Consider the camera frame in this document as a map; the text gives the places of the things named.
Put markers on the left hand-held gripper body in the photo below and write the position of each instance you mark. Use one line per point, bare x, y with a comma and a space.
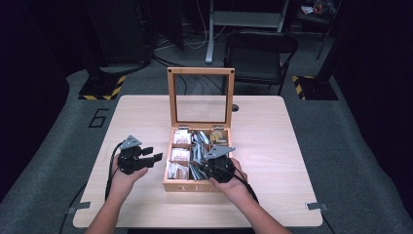
131, 162

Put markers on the black folding chair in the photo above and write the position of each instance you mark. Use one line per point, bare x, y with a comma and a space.
259, 58

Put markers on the person's left hand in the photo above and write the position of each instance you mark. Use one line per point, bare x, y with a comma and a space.
121, 183

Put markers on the grey tape strip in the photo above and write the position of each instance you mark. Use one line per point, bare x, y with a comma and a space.
79, 206
316, 206

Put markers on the dark cabinet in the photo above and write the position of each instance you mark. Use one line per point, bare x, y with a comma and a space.
120, 32

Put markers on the grey-blue tea packets bunch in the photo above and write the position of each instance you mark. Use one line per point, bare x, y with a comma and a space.
197, 151

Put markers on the person's right hand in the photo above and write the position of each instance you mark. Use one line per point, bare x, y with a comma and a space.
235, 190

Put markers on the dark cluttered cart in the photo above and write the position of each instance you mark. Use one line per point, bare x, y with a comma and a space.
316, 11

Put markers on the yellow tea packets bunch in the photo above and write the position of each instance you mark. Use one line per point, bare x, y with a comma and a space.
218, 138

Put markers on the black base with yellow stripes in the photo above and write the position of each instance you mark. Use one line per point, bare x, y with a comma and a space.
100, 88
316, 88

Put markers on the white red-label tea packets bunch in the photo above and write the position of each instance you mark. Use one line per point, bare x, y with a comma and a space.
182, 137

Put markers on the white metal desk frame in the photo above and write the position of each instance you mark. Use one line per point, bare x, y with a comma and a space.
243, 19

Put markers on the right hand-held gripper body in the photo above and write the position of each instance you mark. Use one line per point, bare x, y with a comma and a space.
220, 169

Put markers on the wooden tea box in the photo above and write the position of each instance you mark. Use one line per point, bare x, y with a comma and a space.
195, 187

